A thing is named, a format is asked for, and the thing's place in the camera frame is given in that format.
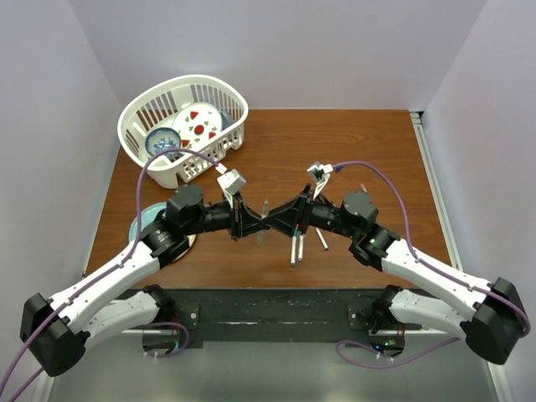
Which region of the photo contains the aluminium frame rail right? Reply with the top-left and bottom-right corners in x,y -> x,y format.
409,111 -> 514,402

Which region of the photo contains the white plastic dish basket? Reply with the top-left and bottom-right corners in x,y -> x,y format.
116,75 -> 249,167

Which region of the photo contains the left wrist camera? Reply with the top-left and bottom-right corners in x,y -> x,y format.
217,169 -> 246,208

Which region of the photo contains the white purple-tip marker pen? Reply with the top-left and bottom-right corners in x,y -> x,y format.
297,234 -> 305,262

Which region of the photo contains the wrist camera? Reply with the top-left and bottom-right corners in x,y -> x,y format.
217,169 -> 246,208
307,161 -> 334,200

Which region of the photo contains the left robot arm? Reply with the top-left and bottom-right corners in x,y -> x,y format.
20,185 -> 267,377

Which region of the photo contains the white green-end marker pen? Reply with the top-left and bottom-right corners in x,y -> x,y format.
290,228 -> 298,266

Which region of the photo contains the blue white patterned bowl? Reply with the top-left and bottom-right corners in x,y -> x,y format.
145,127 -> 181,157

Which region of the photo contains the light blue plate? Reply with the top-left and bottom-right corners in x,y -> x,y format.
127,202 -> 197,261

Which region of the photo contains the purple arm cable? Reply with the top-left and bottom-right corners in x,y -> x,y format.
0,148 -> 223,402
332,161 -> 531,369

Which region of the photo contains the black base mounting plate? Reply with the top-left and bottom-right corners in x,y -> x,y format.
125,287 -> 468,351

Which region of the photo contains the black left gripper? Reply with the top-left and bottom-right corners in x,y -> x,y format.
184,190 -> 267,241

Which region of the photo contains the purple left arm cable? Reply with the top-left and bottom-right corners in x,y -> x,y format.
0,148 -> 223,402

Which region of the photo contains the grey green pen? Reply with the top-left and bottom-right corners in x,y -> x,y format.
255,198 -> 270,248

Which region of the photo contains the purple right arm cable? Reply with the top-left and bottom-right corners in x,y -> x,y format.
332,161 -> 531,369

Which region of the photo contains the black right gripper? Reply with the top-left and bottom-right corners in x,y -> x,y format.
262,183 -> 359,239

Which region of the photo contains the blue rimmed plate behind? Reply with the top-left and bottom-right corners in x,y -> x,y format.
220,111 -> 235,131

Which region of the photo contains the thin white blue-end pen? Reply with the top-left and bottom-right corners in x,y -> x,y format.
316,228 -> 329,250

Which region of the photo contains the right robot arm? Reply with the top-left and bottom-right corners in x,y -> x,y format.
262,190 -> 529,364

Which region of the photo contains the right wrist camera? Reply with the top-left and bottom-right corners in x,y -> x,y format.
307,161 -> 334,200

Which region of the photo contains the white watermelon pattern plate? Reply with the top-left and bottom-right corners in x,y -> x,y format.
171,102 -> 222,150

